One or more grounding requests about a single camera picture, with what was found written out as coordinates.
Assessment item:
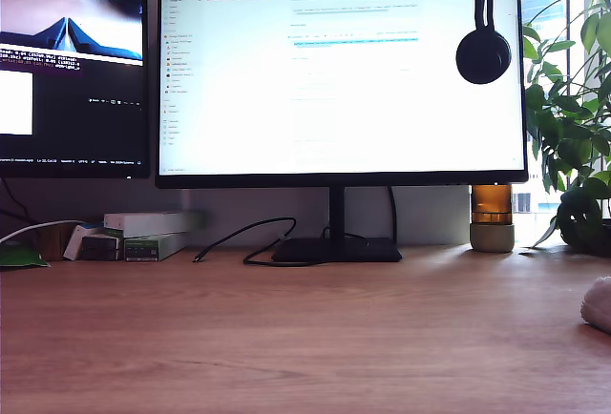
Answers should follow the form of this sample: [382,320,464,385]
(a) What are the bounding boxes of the white fluffy tea towel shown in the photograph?
[579,276,611,335]

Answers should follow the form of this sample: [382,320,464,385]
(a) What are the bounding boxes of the black Huawei computer monitor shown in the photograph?
[154,0,530,264]

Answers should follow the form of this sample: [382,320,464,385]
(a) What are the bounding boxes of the green and white box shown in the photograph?
[122,234,190,262]

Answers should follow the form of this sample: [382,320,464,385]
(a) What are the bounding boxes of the amber bottle pale green base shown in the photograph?
[469,184,516,254]

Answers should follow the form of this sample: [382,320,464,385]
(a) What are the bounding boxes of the dark small box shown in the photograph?
[79,236,121,261]

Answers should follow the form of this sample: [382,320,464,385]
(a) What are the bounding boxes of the black headphones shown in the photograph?
[453,0,515,86]

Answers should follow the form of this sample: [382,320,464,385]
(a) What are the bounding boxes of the black monitor with dark screen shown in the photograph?
[0,0,152,180]

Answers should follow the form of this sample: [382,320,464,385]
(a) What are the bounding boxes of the small white box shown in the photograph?
[62,223,107,261]

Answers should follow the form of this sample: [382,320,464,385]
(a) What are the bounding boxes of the brown wooden block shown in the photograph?
[37,224,74,260]

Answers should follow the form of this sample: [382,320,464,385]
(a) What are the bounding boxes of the green leafy potted plant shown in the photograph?
[521,0,611,258]

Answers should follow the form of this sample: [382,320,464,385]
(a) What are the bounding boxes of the green plastic packet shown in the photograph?
[0,240,52,270]

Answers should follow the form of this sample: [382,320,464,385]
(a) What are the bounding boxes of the black monitor power cable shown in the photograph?
[388,186,401,246]

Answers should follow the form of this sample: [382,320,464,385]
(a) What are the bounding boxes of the black USB cable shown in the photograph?
[192,216,331,268]

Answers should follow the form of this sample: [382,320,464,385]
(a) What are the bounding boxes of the white cable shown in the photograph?
[0,219,91,245]

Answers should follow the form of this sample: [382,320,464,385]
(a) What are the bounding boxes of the thin black cable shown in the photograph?
[0,178,31,225]

